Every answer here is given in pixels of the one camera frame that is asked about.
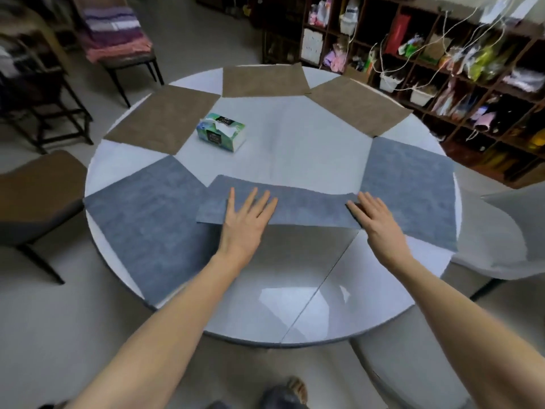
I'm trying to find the person's left hand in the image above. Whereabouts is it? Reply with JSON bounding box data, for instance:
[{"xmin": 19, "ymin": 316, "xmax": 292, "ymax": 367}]
[{"xmin": 215, "ymin": 187, "xmax": 278, "ymax": 273}]

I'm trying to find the person's right hand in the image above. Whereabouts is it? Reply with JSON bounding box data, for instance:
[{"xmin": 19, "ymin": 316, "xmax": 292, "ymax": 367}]
[{"xmin": 345, "ymin": 191, "xmax": 414, "ymax": 274}]

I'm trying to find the blue grey placemat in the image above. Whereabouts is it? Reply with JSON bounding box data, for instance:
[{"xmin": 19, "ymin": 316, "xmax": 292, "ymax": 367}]
[
  {"xmin": 84, "ymin": 156, "xmax": 220, "ymax": 306},
  {"xmin": 359, "ymin": 136, "xmax": 459, "ymax": 253},
  {"xmin": 195, "ymin": 174, "xmax": 363, "ymax": 231}
]

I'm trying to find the brown placemat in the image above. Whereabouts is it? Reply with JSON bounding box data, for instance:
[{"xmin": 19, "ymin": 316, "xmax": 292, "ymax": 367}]
[
  {"xmin": 103, "ymin": 85, "xmax": 221, "ymax": 156},
  {"xmin": 222, "ymin": 62, "xmax": 312, "ymax": 98},
  {"xmin": 306, "ymin": 76, "xmax": 414, "ymax": 138}
]

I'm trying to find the person's right forearm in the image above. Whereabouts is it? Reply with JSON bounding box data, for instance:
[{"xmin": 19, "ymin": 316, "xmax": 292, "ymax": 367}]
[{"xmin": 385, "ymin": 257, "xmax": 545, "ymax": 409}]

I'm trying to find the person's left forearm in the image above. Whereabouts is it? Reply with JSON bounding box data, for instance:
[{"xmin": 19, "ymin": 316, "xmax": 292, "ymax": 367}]
[{"xmin": 64, "ymin": 253, "xmax": 246, "ymax": 409}]

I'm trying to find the round grey marble table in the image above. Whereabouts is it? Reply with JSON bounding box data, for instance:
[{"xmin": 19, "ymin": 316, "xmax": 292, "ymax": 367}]
[{"xmin": 84, "ymin": 63, "xmax": 463, "ymax": 349}]

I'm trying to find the person's right foot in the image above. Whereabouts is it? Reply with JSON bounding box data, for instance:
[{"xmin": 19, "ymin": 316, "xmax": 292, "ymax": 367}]
[{"xmin": 286, "ymin": 377, "xmax": 309, "ymax": 404}]

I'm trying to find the blue green tissue pack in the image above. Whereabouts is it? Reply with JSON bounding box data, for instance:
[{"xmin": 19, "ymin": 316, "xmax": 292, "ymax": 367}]
[{"xmin": 195, "ymin": 112, "xmax": 247, "ymax": 153}]

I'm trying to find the grey chair with stitched back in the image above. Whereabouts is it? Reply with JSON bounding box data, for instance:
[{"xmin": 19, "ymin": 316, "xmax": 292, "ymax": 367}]
[{"xmin": 451, "ymin": 182, "xmax": 545, "ymax": 301}]

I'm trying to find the brown wooden cubby shelf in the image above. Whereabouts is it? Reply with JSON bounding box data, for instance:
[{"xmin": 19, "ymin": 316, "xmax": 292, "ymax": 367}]
[{"xmin": 297, "ymin": 0, "xmax": 545, "ymax": 190}]

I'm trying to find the white plastic basket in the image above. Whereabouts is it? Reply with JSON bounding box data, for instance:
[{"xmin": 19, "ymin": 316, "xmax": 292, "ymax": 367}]
[
  {"xmin": 409, "ymin": 87, "xmax": 436, "ymax": 108},
  {"xmin": 379, "ymin": 73, "xmax": 403, "ymax": 93}
]

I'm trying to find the small brown open box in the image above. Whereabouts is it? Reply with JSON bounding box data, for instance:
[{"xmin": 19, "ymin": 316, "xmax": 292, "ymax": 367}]
[{"xmin": 343, "ymin": 65, "xmax": 371, "ymax": 84}]

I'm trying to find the pink cloth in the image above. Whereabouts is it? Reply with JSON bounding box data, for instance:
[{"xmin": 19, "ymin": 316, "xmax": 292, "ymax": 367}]
[{"xmin": 323, "ymin": 44, "xmax": 346, "ymax": 72}]

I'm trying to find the white paper roll pack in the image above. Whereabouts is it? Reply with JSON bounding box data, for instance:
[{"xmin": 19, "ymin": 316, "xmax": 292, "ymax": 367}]
[{"xmin": 301, "ymin": 28, "xmax": 323, "ymax": 64}]

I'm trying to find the yellow green bag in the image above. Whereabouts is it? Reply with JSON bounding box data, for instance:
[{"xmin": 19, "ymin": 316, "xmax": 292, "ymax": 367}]
[{"xmin": 466, "ymin": 42, "xmax": 503, "ymax": 80}]

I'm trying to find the red bag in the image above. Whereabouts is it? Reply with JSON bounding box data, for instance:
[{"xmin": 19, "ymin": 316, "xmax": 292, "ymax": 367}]
[{"xmin": 385, "ymin": 14, "xmax": 412, "ymax": 56}]

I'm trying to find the dark wooden railed cabinet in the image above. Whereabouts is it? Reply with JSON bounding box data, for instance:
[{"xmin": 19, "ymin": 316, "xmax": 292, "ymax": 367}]
[{"xmin": 260, "ymin": 0, "xmax": 308, "ymax": 65}]

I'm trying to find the tan chair with black legs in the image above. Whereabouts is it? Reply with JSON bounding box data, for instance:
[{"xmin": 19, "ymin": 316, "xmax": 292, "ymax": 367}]
[{"xmin": 70, "ymin": 0, "xmax": 165, "ymax": 109}]

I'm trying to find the brown leather chair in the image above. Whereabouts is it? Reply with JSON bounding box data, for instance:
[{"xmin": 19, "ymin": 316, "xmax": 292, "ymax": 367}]
[{"xmin": 0, "ymin": 149, "xmax": 88, "ymax": 286}]

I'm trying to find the salmon folded towel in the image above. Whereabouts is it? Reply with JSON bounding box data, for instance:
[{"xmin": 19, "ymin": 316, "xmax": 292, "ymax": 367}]
[{"xmin": 87, "ymin": 40, "xmax": 153, "ymax": 64}]

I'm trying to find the pink bottle pack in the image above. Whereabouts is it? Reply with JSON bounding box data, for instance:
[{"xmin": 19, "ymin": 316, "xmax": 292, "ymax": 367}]
[{"xmin": 308, "ymin": 0, "xmax": 333, "ymax": 28}]

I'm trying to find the magenta folded towel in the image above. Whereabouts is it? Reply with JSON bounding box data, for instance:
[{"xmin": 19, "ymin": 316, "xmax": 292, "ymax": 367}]
[{"xmin": 78, "ymin": 30, "xmax": 148, "ymax": 51}]

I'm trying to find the dark wooden rocking chair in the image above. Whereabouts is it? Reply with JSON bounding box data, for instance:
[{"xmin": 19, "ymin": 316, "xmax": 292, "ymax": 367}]
[{"xmin": 0, "ymin": 8, "xmax": 94, "ymax": 155}]

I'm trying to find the white flat device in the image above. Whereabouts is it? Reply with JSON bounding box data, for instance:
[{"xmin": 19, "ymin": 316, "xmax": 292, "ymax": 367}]
[{"xmin": 481, "ymin": 0, "xmax": 510, "ymax": 24}]

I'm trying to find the purple striped folded towel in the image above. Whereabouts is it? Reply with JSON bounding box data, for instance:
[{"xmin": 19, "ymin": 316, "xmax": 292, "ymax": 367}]
[{"xmin": 83, "ymin": 6, "xmax": 141, "ymax": 35}]

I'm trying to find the white storage box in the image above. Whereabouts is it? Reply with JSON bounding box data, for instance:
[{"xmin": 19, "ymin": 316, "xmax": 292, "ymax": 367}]
[{"xmin": 509, "ymin": 0, "xmax": 542, "ymax": 20}]

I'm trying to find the white cable bundle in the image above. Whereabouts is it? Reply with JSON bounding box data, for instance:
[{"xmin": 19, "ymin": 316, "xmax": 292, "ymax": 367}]
[{"xmin": 351, "ymin": 3, "xmax": 508, "ymax": 95}]

